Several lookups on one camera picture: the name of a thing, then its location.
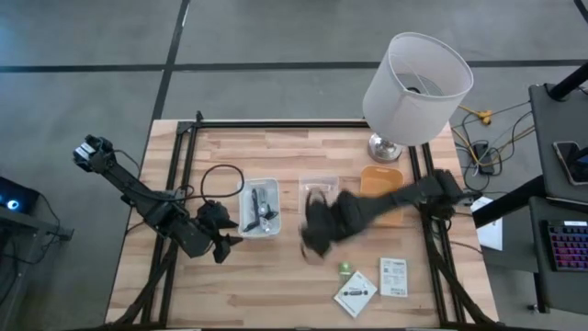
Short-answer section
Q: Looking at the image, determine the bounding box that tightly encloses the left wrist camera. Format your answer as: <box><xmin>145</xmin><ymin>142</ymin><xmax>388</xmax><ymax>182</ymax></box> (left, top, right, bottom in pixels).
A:
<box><xmin>197</xmin><ymin>200</ymin><xmax>230</xmax><ymax>228</ymax></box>

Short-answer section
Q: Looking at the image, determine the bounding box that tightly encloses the dark metal side stand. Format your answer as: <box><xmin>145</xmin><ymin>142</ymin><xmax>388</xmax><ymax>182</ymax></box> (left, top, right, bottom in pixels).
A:
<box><xmin>0</xmin><ymin>206</ymin><xmax>75</xmax><ymax>331</ymax></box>

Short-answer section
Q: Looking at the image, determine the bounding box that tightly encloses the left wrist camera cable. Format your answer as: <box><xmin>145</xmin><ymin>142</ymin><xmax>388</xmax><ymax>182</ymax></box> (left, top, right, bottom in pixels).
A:
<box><xmin>199</xmin><ymin>163</ymin><xmax>246</xmax><ymax>202</ymax></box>

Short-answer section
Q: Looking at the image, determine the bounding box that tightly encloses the white paper sheet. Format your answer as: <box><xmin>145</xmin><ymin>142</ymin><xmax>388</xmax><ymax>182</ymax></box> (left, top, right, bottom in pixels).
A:
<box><xmin>472</xmin><ymin>196</ymin><xmax>504</xmax><ymax>252</ymax></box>

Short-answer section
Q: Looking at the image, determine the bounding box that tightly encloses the clear plastic bin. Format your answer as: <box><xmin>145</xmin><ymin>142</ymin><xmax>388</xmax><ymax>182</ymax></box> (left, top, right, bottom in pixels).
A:
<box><xmin>298</xmin><ymin>173</ymin><xmax>342</xmax><ymax>215</ymax></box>

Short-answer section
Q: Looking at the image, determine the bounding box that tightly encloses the black aluminium table frame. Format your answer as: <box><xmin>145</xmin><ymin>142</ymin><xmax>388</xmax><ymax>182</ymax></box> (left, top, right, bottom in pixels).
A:
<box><xmin>105</xmin><ymin>109</ymin><xmax>500</xmax><ymax>331</ymax></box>

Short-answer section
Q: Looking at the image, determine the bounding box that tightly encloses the orange plastic bin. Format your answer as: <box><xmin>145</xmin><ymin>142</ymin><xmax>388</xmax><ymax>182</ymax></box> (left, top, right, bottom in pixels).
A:
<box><xmin>358</xmin><ymin>165</ymin><xmax>406</xmax><ymax>228</ymax></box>

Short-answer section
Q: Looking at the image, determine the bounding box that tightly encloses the white packet with black item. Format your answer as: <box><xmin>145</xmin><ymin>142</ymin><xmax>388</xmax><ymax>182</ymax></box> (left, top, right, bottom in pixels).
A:
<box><xmin>333</xmin><ymin>269</ymin><xmax>379</xmax><ymax>320</ymax></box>

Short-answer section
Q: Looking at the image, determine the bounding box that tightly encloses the white plastic bin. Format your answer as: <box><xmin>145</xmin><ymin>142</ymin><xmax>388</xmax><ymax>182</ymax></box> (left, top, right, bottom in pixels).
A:
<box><xmin>236</xmin><ymin>177</ymin><xmax>283</xmax><ymax>240</ymax></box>

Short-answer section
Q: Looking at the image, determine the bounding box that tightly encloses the smartphone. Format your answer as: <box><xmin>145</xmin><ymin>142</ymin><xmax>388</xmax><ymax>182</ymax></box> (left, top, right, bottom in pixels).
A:
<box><xmin>552</xmin><ymin>140</ymin><xmax>588</xmax><ymax>187</ymax></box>

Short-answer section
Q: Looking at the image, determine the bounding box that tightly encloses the yellow plug cable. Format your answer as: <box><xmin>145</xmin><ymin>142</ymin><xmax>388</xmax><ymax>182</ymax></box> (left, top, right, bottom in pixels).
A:
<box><xmin>458</xmin><ymin>104</ymin><xmax>495</xmax><ymax>126</ymax></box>

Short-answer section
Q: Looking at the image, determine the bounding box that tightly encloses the black pole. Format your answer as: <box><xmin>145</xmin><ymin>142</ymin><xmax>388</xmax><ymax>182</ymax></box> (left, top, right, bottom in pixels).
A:
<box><xmin>548</xmin><ymin>61</ymin><xmax>588</xmax><ymax>101</ymax></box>

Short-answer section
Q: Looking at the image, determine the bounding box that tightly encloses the white shade table lamp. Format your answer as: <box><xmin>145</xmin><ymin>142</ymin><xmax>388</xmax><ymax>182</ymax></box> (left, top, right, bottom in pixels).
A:
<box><xmin>361</xmin><ymin>31</ymin><xmax>475</xmax><ymax>164</ymax></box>

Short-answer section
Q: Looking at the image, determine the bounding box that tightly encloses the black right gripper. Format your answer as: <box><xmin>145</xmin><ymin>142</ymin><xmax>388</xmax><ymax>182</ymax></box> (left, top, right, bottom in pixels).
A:
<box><xmin>300</xmin><ymin>196</ymin><xmax>344</xmax><ymax>259</ymax></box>

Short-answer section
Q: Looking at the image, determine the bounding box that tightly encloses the black diagonal desk leg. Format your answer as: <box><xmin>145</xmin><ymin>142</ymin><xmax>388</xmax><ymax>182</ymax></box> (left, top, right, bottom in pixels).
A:
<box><xmin>471</xmin><ymin>174</ymin><xmax>548</xmax><ymax>230</ymax></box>

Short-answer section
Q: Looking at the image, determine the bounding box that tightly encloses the black power strip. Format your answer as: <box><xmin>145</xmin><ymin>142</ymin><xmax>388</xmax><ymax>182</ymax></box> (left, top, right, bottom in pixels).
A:
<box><xmin>472</xmin><ymin>142</ymin><xmax>496</xmax><ymax>177</ymax></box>

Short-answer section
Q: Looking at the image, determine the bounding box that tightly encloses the white paper card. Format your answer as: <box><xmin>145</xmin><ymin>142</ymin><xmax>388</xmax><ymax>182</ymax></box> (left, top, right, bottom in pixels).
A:
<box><xmin>379</xmin><ymin>257</ymin><xmax>409</xmax><ymax>299</ymax></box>

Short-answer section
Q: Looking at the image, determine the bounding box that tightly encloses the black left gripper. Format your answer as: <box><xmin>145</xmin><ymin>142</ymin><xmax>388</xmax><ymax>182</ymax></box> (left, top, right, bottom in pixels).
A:
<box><xmin>208</xmin><ymin>219</ymin><xmax>244</xmax><ymax>265</ymax></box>

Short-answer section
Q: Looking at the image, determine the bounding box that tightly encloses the dark grey keyboard desk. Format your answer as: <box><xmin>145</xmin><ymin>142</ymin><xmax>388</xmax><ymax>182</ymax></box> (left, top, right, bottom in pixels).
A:
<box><xmin>526</xmin><ymin>196</ymin><xmax>588</xmax><ymax>317</ymax></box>

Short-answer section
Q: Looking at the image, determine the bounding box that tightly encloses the backlit keyboard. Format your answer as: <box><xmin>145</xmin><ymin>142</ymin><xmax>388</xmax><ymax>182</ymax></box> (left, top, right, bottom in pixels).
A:
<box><xmin>546</xmin><ymin>220</ymin><xmax>588</xmax><ymax>273</ymax></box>

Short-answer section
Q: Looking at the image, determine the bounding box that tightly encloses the black computer with blue light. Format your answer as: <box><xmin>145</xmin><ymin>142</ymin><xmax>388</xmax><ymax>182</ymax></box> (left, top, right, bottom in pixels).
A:
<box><xmin>0</xmin><ymin>176</ymin><xmax>40</xmax><ymax>215</ymax></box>

